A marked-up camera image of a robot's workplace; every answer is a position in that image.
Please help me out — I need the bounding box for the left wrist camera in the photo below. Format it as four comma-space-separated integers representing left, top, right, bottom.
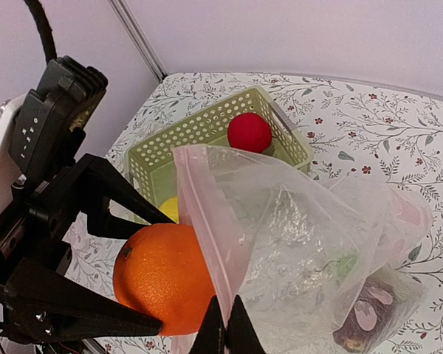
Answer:
0, 56, 109, 214

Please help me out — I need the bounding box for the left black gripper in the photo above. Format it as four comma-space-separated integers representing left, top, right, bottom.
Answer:
0, 154, 173, 344

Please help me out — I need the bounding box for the orange toy orange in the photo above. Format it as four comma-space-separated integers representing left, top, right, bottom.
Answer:
113, 223, 216, 336

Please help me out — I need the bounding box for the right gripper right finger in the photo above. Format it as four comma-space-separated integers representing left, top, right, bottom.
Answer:
227, 295, 266, 354

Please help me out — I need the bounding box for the green toy bitter gourd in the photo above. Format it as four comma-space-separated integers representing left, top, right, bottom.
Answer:
329, 254, 358, 281

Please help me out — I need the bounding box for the red toy apple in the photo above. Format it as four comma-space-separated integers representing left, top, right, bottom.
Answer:
227, 113, 272, 153

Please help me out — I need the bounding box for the clear zip top bag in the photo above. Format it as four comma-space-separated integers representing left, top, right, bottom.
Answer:
173, 145, 433, 353

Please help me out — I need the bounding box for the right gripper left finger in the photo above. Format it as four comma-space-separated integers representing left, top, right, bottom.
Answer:
190, 296, 225, 354

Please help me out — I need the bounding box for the left aluminium frame post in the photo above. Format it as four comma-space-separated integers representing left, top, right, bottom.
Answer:
108, 0, 168, 83

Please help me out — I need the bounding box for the dark red toy fruit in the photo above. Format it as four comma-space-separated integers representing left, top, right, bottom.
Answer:
334, 268, 425, 351

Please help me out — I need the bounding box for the floral table mat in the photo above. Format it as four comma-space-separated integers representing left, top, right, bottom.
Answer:
64, 71, 443, 354

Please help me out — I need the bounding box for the green perforated plastic basket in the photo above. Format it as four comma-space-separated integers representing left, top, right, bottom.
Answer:
127, 86, 315, 226

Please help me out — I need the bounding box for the yellow toy mango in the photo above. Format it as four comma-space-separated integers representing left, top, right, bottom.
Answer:
159, 196, 179, 223

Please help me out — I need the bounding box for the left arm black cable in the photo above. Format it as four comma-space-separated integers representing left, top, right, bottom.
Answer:
24, 0, 58, 62

